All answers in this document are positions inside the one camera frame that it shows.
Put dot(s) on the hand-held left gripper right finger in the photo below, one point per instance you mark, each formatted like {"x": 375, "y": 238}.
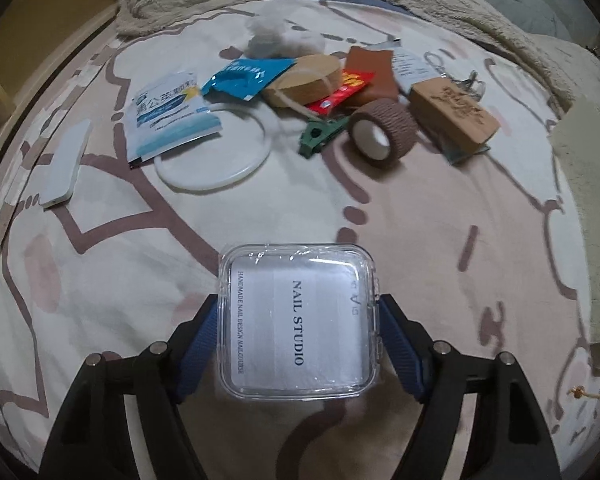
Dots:
{"x": 402, "y": 350}

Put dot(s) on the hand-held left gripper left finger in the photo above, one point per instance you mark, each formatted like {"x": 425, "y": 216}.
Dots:
{"x": 202, "y": 340}

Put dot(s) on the clear plastic nail box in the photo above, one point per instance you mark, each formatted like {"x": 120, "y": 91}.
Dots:
{"x": 300, "y": 320}

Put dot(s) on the white and blue medicine sachet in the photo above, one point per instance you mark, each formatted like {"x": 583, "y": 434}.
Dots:
{"x": 170, "y": 115}

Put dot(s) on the brown bandage roll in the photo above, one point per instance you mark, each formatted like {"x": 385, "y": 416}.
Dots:
{"x": 390, "y": 117}

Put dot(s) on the engraved wooden block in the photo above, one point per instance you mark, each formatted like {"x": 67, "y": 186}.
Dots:
{"x": 455, "y": 110}

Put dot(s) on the green hair clip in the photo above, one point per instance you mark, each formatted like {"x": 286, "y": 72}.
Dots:
{"x": 317, "y": 135}

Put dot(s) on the blue foil packet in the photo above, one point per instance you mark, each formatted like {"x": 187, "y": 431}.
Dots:
{"x": 245, "y": 77}

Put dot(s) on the red snack packet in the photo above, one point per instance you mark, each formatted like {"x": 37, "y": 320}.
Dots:
{"x": 345, "y": 90}

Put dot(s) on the round wooden block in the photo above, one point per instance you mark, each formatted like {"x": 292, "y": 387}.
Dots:
{"x": 305, "y": 77}

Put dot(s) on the clear packet with white label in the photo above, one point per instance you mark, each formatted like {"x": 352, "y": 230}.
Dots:
{"x": 407, "y": 67}

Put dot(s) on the brown leather pouch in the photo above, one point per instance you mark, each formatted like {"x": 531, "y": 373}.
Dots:
{"x": 375, "y": 67}

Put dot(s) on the white cotton ball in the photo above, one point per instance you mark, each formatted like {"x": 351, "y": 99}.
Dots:
{"x": 280, "y": 40}

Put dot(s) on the blue bed sheet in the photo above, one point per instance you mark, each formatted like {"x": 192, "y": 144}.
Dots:
{"x": 375, "y": 5}

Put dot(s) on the wooden shelf unit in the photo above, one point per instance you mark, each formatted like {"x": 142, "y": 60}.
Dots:
{"x": 30, "y": 10}

